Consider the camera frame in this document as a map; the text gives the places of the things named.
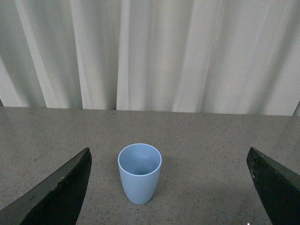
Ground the white pleated curtain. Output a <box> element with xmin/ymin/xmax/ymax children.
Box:
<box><xmin>0</xmin><ymin>0</ymin><xmax>300</xmax><ymax>116</ymax></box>

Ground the light blue plastic cup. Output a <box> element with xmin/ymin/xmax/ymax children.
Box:
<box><xmin>118</xmin><ymin>143</ymin><xmax>162</xmax><ymax>204</ymax></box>

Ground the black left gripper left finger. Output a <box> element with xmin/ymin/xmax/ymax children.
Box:
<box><xmin>0</xmin><ymin>148</ymin><xmax>92</xmax><ymax>225</ymax></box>

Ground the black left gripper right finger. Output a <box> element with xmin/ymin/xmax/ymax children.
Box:
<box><xmin>247</xmin><ymin>147</ymin><xmax>300</xmax><ymax>225</ymax></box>

